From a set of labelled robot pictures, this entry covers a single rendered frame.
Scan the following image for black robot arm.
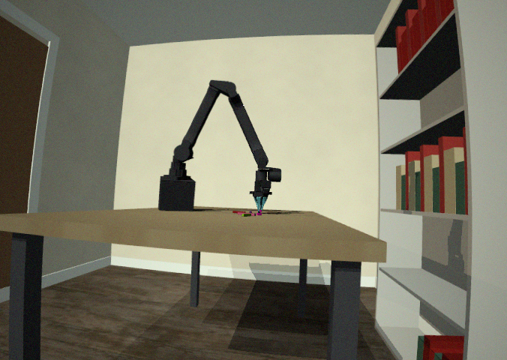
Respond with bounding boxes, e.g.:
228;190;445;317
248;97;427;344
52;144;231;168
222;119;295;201
163;80;281;194

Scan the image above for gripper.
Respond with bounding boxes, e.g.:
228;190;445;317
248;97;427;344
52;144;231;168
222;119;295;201
250;191;272;212

